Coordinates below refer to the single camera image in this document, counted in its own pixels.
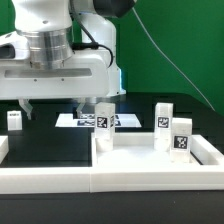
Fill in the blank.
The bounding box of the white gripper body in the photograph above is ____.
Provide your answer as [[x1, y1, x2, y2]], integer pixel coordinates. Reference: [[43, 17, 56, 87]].
[[0, 53, 110, 100]]

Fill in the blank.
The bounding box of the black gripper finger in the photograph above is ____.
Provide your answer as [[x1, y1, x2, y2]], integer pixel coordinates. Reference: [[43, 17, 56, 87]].
[[19, 99, 33, 120], [76, 98, 87, 118]]

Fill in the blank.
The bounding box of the white square tabletop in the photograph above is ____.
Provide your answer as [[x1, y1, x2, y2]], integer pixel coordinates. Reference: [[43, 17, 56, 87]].
[[90, 132, 201, 168]]

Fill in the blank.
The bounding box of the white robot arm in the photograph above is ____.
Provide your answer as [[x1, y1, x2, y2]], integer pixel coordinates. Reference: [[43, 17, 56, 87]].
[[0, 0, 137, 116]]

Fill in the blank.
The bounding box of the white fiducial marker sheet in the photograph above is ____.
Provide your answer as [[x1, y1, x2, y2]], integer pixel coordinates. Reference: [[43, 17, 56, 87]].
[[55, 113, 141, 128]]

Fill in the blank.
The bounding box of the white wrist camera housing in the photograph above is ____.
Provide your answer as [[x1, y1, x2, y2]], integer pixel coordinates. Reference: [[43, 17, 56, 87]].
[[0, 31, 30, 60]]

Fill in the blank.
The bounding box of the grey cable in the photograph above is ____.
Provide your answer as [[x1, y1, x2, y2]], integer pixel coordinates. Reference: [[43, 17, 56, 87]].
[[132, 8, 216, 111]]

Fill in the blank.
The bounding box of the white U-shaped fence wall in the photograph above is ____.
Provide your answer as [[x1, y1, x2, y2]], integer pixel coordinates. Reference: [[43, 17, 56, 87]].
[[0, 135, 224, 194]]

